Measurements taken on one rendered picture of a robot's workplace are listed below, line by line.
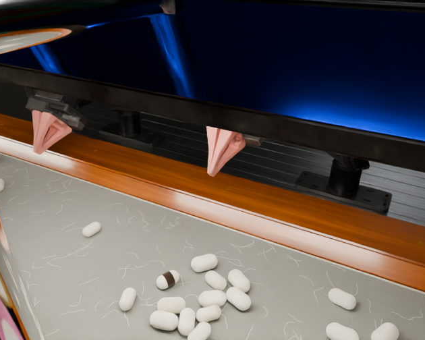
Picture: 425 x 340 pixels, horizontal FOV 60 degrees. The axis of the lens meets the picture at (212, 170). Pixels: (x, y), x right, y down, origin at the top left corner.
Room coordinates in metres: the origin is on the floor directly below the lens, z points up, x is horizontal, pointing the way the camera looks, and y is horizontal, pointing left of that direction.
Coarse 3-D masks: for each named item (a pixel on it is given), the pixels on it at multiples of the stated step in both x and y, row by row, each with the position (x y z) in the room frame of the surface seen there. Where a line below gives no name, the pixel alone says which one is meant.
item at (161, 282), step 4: (172, 272) 0.36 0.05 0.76; (176, 272) 0.36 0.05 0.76; (160, 276) 0.35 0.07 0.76; (176, 276) 0.35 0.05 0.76; (160, 280) 0.34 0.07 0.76; (164, 280) 0.34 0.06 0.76; (176, 280) 0.35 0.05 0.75; (160, 284) 0.34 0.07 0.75; (164, 284) 0.34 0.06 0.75; (160, 288) 0.34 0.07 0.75; (164, 288) 0.34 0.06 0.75
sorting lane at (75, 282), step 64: (0, 192) 0.58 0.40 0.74; (64, 192) 0.58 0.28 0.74; (64, 256) 0.41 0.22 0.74; (128, 256) 0.41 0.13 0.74; (192, 256) 0.41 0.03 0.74; (256, 256) 0.41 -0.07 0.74; (64, 320) 0.30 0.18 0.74; (128, 320) 0.30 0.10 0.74; (256, 320) 0.30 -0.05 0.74; (320, 320) 0.30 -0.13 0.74; (384, 320) 0.30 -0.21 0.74
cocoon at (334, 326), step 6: (330, 324) 0.28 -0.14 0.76; (336, 324) 0.27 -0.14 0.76; (330, 330) 0.27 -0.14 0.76; (336, 330) 0.27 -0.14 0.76; (342, 330) 0.27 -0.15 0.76; (348, 330) 0.27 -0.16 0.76; (330, 336) 0.27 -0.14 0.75; (336, 336) 0.26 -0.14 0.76; (342, 336) 0.26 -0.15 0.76; (348, 336) 0.26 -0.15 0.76; (354, 336) 0.26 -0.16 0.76
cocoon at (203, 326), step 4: (200, 324) 0.28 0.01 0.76; (204, 324) 0.28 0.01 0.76; (208, 324) 0.28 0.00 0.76; (196, 328) 0.27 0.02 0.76; (200, 328) 0.27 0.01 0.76; (204, 328) 0.27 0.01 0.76; (208, 328) 0.27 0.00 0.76; (192, 332) 0.27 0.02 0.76; (196, 332) 0.27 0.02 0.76; (200, 332) 0.27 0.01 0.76; (204, 332) 0.27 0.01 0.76; (208, 332) 0.27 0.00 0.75; (188, 336) 0.26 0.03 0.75; (192, 336) 0.26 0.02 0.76; (196, 336) 0.26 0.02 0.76; (200, 336) 0.26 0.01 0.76; (204, 336) 0.26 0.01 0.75; (208, 336) 0.27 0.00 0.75
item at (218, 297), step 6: (204, 294) 0.32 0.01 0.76; (210, 294) 0.32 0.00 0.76; (216, 294) 0.32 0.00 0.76; (222, 294) 0.32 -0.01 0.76; (198, 300) 0.32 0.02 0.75; (204, 300) 0.31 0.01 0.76; (210, 300) 0.31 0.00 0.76; (216, 300) 0.31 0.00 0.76; (222, 300) 0.31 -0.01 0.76; (204, 306) 0.31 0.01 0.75
